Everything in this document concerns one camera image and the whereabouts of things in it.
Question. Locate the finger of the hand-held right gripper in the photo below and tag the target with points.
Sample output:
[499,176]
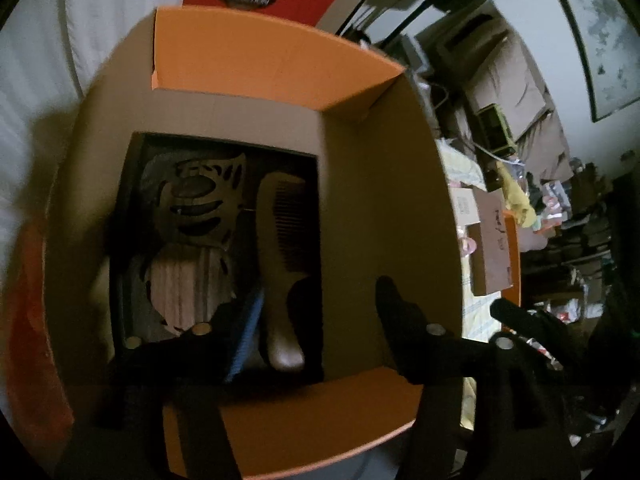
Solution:
[520,317]

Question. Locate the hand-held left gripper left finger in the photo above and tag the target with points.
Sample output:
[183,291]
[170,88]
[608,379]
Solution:
[240,340]

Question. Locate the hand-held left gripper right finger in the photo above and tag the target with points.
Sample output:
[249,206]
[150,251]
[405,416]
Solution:
[400,325]

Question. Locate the brown box lid with calligraphy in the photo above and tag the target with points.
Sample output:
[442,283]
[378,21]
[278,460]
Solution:
[492,255]

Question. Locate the orange cardboard box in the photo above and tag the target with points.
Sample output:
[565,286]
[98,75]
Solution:
[360,200]

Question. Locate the carved openwork wooden comb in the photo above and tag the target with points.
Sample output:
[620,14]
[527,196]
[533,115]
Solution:
[225,195]

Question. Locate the yellow plaid tablecloth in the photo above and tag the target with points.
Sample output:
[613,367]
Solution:
[470,320]

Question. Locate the pile of assorted packets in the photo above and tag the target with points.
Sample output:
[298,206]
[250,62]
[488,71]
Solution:
[555,205]

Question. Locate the yellow cloth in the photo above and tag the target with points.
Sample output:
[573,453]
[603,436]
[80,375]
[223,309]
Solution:
[515,195]

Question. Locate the green box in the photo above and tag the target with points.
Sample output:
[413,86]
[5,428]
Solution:
[495,127]

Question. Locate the red plastic bag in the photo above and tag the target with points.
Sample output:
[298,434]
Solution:
[35,335]

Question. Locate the wooden sofa with beige cushions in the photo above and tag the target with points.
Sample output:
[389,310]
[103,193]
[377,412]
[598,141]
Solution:
[520,90]

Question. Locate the framed wall painting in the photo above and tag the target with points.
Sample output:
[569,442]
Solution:
[600,35]

